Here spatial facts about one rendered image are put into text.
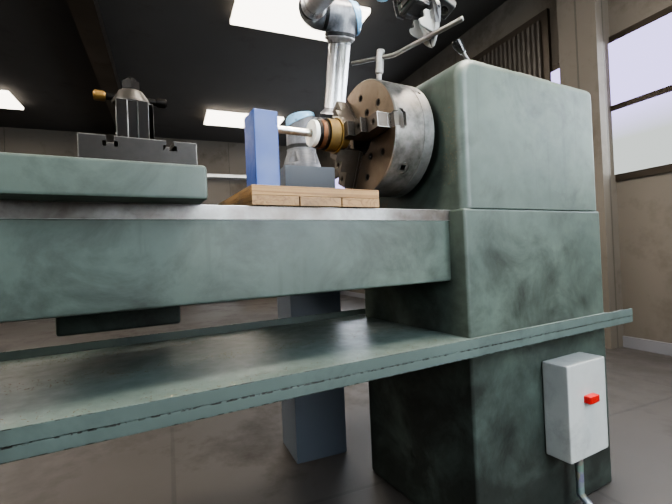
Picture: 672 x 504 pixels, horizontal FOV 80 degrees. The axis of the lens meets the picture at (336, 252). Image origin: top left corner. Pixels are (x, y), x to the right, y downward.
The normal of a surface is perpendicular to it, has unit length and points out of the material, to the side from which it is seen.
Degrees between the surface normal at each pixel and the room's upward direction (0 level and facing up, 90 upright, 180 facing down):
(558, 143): 90
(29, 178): 90
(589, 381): 90
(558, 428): 90
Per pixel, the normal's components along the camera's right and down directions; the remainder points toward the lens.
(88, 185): 0.48, -0.03
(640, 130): -0.92, 0.04
